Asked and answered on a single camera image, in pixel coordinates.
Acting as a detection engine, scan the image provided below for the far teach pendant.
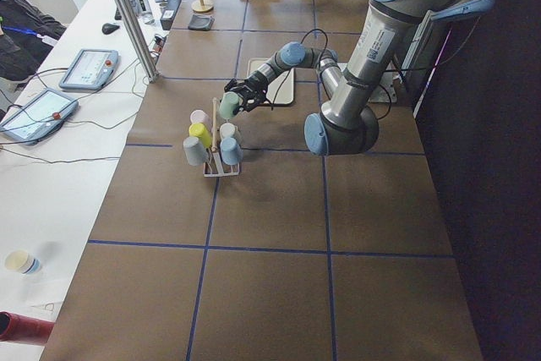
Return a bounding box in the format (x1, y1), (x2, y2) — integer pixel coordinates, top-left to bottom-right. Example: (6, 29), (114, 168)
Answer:
(59, 49), (119, 92)

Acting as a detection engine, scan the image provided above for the paper cup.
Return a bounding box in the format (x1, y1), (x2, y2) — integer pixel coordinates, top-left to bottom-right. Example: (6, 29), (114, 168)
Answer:
(4, 250), (41, 275)

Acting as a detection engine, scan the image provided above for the teach pendant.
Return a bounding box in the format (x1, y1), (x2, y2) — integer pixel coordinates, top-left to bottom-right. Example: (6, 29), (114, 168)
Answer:
(1, 88), (79, 145)
(59, 49), (119, 92)

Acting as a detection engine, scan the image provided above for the pink cup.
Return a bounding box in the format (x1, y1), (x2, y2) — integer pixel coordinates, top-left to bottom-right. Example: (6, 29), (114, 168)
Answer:
(189, 109), (212, 129)

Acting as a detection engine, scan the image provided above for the beige rabbit serving tray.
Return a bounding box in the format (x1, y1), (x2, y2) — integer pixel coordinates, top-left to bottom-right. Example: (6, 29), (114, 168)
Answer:
(262, 68), (295, 107)

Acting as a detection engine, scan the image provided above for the red cylinder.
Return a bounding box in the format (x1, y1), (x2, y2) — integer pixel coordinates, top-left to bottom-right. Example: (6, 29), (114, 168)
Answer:
(1, 311), (55, 345)

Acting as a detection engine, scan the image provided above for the beige cup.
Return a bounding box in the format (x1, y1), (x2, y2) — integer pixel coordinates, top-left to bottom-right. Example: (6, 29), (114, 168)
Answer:
(219, 123), (242, 145)

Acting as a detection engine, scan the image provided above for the grey cup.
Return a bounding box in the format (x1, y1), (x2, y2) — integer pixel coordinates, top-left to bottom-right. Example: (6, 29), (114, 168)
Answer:
(183, 136), (209, 166)

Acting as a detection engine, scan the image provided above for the black camera cable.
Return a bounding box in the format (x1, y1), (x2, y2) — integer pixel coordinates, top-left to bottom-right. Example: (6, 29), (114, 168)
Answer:
(265, 29), (335, 112)

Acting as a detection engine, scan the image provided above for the near teach pendant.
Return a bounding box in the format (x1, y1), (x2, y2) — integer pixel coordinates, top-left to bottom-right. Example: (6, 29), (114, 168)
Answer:
(1, 88), (79, 145)

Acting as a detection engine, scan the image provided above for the black box with label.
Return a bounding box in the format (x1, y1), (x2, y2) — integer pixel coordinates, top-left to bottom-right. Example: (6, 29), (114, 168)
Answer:
(160, 0), (182, 30)

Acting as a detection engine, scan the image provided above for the green cup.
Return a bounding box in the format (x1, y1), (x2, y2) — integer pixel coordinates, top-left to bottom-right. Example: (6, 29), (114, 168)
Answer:
(218, 91), (240, 120)

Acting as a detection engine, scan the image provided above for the blue cup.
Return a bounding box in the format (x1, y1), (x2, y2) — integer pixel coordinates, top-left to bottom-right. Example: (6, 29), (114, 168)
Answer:
(220, 137), (243, 166)

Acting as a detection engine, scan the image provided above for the yellow cup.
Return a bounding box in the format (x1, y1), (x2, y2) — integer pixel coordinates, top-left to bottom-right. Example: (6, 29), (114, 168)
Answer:
(189, 123), (212, 148)

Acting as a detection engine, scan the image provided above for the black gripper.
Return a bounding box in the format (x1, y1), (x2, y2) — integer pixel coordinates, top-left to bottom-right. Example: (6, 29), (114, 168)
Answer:
(224, 73), (267, 112)

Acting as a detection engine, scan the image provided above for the black computer mouse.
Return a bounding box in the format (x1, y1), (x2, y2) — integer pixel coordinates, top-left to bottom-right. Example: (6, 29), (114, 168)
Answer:
(101, 23), (120, 35)

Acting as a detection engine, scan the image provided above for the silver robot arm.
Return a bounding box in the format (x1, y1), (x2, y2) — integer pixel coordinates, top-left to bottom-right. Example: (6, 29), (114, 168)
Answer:
(220, 0), (495, 156)

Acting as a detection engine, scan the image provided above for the aluminium frame post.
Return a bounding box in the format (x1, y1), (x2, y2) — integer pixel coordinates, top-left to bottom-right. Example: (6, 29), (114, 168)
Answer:
(114, 0), (159, 83)

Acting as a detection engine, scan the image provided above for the grey folded cloth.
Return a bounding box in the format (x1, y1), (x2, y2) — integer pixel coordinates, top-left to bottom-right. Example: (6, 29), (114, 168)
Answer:
(188, 14), (214, 31)

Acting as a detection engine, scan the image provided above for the white wire cup rack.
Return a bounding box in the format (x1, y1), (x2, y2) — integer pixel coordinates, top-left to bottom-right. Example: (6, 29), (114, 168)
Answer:
(203, 97), (241, 178)

